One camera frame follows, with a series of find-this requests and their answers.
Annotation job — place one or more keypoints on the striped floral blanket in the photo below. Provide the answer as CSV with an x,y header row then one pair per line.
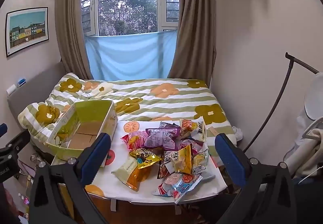
x,y
164,105

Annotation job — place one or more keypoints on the grey headboard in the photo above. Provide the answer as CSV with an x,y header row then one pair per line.
x,y
32,95

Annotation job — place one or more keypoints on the fruit print tablecloth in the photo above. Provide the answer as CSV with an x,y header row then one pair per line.
x,y
131,125

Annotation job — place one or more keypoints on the clear pink snack packet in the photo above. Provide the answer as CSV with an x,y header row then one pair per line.
x,y
188,143

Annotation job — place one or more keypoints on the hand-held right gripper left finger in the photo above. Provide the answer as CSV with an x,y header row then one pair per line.
x,y
97,158

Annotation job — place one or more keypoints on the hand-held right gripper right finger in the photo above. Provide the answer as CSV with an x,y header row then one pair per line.
x,y
231,161

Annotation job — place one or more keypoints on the orange white snack packet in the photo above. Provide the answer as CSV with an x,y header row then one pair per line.
x,y
190,127

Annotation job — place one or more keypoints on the brown curtain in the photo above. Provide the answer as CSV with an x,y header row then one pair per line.
x,y
194,37
70,24

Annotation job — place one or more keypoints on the light blue red snack packet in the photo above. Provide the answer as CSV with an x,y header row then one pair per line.
x,y
181,185

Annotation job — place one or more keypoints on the light blue cloth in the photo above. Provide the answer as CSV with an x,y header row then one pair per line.
x,y
131,57

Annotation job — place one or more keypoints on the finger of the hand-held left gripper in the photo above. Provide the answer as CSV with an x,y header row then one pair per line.
x,y
2,128
17,140

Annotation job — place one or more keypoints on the purple snack packet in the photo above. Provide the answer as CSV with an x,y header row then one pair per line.
x,y
159,138

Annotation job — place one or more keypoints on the pale green orange snack packet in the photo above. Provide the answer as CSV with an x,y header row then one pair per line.
x,y
126,169

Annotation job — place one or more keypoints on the framed wall picture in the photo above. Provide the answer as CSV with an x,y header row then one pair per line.
x,y
26,31

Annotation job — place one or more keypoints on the white grid print snack packet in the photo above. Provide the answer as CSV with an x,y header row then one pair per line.
x,y
203,171

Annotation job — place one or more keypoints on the small blue object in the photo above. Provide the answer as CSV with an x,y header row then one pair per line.
x,y
22,82

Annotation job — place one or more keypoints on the crumpled white tissue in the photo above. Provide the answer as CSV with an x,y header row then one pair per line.
x,y
238,133

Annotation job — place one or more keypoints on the green cardboard box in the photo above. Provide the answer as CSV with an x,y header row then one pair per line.
x,y
98,110

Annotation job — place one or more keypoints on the dark metal rack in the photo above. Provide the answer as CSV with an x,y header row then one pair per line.
x,y
288,55

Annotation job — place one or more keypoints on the yellow black snack packet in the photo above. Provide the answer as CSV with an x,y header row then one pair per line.
x,y
145,157

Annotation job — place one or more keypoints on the white round appliance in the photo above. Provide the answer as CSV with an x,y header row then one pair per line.
x,y
315,97

